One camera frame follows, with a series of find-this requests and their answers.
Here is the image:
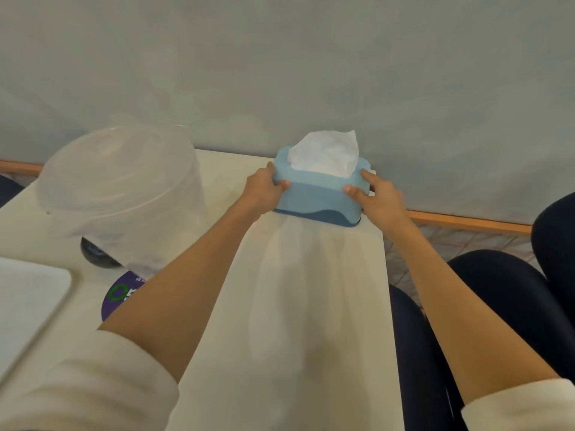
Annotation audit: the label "person's right hand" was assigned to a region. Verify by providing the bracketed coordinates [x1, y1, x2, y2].
[343, 169, 412, 233]

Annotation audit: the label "person's left hand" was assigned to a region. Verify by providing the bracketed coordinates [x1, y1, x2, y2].
[240, 162, 292, 217]

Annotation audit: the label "blue tissue box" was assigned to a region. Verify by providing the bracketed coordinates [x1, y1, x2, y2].
[272, 146, 374, 228]

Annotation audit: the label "person's left forearm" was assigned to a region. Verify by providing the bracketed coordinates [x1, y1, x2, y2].
[98, 199, 264, 385]

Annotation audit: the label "person's right forearm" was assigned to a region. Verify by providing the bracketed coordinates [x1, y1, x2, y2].
[382, 216, 562, 406]

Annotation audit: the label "white tissue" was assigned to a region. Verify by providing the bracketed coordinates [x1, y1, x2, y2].
[287, 129, 360, 179]

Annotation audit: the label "orange wooden skirting board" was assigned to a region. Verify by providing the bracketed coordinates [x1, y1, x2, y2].
[0, 160, 533, 236]

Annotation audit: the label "translucent plastic lidded container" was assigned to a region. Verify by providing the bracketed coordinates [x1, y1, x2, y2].
[36, 125, 210, 277]

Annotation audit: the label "black round object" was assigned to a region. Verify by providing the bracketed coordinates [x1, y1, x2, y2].
[80, 237, 123, 269]

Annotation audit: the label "black chair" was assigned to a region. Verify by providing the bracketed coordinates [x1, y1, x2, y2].
[531, 192, 575, 312]
[0, 174, 26, 209]

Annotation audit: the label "white right sleeve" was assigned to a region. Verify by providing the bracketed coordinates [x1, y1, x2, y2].
[460, 378, 575, 431]

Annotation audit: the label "white sleeve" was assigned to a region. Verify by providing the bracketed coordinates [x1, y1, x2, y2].
[460, 378, 575, 431]
[0, 330, 180, 431]

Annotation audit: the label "white left sleeve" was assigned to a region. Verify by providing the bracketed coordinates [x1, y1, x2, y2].
[0, 330, 180, 431]

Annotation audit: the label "white tray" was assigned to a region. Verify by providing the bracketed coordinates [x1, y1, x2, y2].
[0, 257, 75, 383]

